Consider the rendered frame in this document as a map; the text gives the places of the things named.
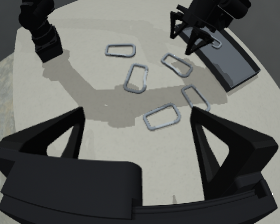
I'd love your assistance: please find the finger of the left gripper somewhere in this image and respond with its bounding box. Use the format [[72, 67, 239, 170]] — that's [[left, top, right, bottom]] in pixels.
[[170, 11, 189, 39], [185, 29, 214, 55]]

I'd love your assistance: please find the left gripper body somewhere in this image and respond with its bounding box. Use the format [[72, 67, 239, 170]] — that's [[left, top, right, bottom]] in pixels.
[[176, 0, 218, 38]]

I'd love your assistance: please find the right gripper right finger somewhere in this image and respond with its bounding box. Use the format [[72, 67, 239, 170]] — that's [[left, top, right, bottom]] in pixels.
[[190, 106, 279, 200]]

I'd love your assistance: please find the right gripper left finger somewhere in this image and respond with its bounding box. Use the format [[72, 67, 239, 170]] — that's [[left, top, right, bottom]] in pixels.
[[0, 107, 85, 159]]

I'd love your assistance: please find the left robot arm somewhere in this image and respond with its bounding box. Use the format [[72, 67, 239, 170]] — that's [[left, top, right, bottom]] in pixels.
[[19, 0, 251, 55]]

